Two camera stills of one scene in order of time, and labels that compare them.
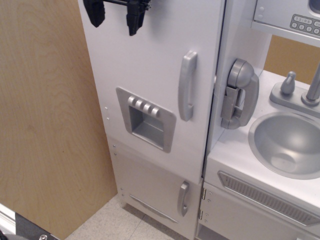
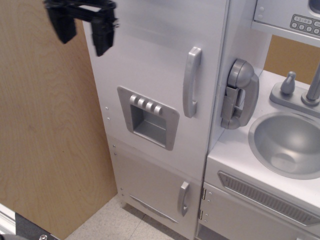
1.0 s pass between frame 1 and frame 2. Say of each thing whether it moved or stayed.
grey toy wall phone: stayed
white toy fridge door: stayed
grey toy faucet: stayed
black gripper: moved
